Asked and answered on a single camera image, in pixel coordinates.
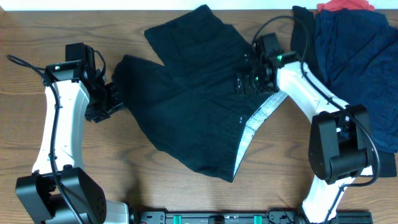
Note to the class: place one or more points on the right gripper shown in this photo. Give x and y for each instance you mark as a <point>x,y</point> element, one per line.
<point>244,84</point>

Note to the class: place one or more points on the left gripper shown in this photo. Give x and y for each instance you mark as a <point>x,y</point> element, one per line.
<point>116,104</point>

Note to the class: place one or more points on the black shorts with white waistband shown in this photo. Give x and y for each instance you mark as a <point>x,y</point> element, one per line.
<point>187,105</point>

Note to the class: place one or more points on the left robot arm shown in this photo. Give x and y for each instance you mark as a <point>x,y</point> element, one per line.
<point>58,189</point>

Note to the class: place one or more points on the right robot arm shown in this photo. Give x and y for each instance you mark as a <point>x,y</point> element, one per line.
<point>341,151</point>

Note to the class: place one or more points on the navy blue garment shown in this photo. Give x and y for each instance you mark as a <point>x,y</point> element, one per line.
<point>357,77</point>

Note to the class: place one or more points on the red garment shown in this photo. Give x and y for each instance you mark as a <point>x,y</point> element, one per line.
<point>337,5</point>

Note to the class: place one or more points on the black garment under pile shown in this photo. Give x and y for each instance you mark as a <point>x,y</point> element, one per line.
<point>303,40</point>

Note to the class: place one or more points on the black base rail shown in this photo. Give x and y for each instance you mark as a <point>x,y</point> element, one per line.
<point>271,217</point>

